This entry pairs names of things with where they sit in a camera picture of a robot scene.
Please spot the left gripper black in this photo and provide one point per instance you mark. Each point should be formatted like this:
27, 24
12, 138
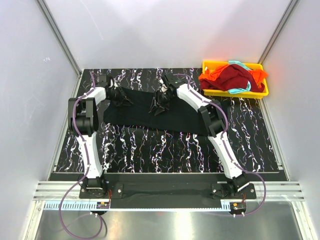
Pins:
125, 101

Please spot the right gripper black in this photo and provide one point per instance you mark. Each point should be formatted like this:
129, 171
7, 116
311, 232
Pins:
156, 101

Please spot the black t shirt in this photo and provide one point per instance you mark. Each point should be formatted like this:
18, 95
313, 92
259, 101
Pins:
180, 117

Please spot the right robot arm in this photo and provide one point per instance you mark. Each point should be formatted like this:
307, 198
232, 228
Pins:
213, 121

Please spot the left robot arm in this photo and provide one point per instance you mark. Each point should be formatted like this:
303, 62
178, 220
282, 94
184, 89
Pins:
83, 121

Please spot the yellow plastic bin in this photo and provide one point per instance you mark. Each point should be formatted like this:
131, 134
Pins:
218, 77

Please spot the teal t shirt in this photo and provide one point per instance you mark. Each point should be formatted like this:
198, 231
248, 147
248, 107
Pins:
239, 90

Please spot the dark red t shirt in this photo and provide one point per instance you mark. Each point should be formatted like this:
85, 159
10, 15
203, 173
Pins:
232, 77

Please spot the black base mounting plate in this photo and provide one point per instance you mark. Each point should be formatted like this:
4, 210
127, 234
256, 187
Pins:
169, 177

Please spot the orange t shirt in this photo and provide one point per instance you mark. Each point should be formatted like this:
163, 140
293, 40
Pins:
258, 75

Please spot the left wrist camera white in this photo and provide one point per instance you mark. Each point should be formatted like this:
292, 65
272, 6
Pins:
112, 83

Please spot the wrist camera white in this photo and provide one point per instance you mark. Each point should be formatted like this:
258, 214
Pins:
112, 83
163, 85

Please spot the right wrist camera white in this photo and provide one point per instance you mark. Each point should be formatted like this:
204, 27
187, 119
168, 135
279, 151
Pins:
163, 85

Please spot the aluminium frame post left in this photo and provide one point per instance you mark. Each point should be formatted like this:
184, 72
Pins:
44, 8

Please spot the aluminium frame post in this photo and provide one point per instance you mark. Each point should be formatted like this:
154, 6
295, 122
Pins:
44, 8
288, 12

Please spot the white slotted cable duct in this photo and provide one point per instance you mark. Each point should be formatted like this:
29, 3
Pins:
77, 205

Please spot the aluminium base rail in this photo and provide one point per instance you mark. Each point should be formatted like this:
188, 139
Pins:
274, 191

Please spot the aluminium frame post right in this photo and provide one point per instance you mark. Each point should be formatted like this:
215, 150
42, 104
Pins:
288, 12

